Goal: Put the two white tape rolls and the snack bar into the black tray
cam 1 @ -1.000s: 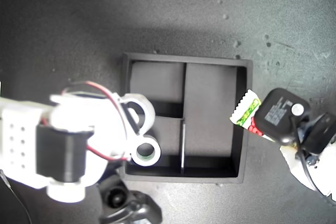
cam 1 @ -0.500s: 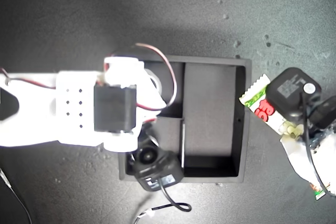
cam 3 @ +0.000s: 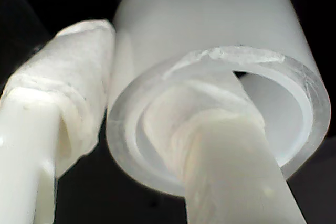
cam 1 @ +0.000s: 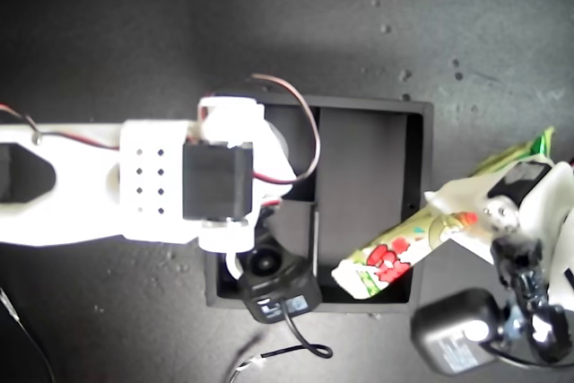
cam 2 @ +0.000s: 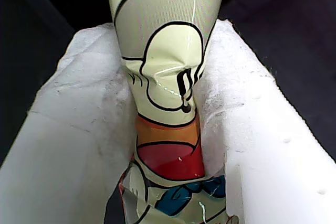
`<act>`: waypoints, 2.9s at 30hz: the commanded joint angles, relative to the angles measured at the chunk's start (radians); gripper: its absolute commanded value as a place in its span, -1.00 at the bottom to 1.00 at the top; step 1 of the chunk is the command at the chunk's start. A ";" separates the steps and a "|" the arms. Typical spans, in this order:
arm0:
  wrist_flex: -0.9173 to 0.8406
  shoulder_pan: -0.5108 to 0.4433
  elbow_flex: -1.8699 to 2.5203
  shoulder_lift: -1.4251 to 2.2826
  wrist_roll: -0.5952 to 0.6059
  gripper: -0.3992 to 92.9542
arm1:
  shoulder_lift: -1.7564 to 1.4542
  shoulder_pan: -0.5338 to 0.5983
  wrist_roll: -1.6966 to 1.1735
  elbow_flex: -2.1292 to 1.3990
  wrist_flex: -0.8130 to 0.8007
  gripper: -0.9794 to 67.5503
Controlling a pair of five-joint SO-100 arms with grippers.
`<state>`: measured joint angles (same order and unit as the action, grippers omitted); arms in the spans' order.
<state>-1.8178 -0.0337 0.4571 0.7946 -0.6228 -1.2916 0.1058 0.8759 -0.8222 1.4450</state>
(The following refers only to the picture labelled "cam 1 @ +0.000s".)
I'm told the snack bar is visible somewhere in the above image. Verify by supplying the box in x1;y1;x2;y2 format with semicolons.
330;126;558;300

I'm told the black tray with wells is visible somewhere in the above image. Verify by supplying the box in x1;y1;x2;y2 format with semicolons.
204;94;435;315

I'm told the red and black servo wire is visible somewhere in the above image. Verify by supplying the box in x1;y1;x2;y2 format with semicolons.
249;72;323;186

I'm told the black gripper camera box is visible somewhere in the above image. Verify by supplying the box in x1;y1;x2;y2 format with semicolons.
237;243;326;326
409;288;510;377

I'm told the red and black forearm wire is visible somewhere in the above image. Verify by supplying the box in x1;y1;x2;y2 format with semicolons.
0;103;123;152

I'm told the thin black and white cable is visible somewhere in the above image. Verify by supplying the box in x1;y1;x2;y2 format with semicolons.
0;284;56;383

